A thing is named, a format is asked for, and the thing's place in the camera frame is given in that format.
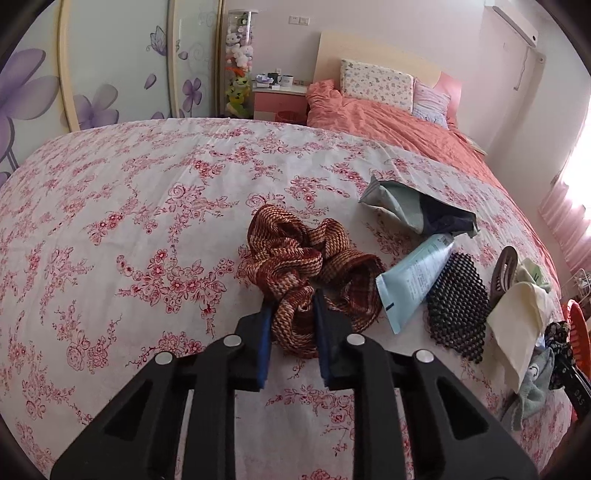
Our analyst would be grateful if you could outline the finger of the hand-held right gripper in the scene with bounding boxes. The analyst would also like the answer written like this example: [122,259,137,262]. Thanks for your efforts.
[556,355,591,411]

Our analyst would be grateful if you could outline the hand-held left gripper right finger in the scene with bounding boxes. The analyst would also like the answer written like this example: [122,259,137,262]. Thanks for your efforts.
[314,295,540,480]

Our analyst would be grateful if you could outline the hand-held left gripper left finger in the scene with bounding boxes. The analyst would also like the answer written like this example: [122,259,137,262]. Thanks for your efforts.
[50,302,273,480]

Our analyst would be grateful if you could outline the pale green sock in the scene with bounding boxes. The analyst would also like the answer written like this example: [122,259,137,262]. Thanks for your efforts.
[501,346,556,431]

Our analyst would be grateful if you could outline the orange plastic basket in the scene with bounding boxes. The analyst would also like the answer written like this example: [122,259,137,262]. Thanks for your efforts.
[564,299,591,370]

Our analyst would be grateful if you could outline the brown checked scrunchie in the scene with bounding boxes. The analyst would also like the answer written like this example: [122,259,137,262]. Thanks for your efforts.
[242,204,386,358]

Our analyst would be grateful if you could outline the black honeycomb mesh mat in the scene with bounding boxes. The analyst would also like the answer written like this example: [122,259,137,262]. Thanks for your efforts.
[425,251,491,365]

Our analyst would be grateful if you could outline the dark patterned cloth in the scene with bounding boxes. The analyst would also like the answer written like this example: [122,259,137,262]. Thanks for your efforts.
[544,320,575,391]

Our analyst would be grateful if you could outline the cream cloth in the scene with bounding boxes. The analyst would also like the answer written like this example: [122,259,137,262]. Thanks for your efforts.
[486,281,552,393]

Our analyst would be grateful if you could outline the light blue cream tube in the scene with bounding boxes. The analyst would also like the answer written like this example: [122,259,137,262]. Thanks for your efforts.
[375,233,455,335]

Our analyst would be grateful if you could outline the pale green white cloth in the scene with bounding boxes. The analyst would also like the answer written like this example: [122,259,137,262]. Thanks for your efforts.
[516,258,552,294]

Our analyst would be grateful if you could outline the brown hair clip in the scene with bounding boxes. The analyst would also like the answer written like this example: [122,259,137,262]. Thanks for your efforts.
[488,246,519,308]

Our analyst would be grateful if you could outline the green and navy foil pouch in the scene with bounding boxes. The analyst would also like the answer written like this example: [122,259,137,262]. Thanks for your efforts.
[359,175,477,238]

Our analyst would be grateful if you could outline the pink curtain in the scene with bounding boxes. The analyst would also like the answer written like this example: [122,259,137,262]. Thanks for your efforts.
[538,180,591,278]

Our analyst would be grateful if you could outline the red floral blanket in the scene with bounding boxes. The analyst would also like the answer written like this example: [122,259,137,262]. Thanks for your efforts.
[0,117,578,480]

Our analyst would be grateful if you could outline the orange duvet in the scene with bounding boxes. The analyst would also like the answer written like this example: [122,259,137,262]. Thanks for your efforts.
[306,79,509,190]

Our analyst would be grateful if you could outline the pink and white nightstand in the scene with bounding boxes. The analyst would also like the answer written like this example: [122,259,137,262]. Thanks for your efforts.
[252,85,309,123]

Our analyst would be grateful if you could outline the pink striped pillow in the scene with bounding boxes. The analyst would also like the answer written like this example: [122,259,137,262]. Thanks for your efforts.
[412,78,452,129]

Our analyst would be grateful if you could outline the floral pillow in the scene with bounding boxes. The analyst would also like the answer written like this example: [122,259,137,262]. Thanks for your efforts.
[340,58,415,114]

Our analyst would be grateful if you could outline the clear tube of plush toys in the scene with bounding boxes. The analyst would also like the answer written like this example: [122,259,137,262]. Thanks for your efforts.
[223,9,259,118]

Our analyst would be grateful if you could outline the cream and pink headboard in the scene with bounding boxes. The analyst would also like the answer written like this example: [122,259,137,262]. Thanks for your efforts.
[313,30,462,125]

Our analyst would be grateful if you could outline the flower-printed wardrobe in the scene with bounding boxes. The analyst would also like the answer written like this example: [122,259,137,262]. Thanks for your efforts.
[0,0,227,185]

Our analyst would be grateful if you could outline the white air conditioner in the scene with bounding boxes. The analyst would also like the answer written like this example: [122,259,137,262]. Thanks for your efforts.
[490,4,539,47]

